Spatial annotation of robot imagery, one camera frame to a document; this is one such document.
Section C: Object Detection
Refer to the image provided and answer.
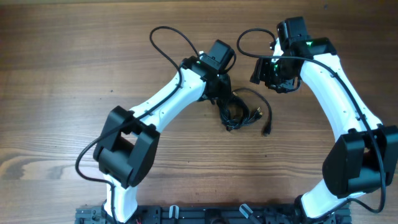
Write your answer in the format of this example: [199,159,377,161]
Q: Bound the black cable bundle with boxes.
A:
[216,87,274,137]

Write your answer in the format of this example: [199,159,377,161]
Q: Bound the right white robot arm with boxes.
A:
[251,17,397,223]

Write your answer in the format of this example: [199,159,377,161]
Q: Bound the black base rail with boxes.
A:
[75,204,352,224]

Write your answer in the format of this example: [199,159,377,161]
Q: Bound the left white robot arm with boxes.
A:
[93,40,236,223]

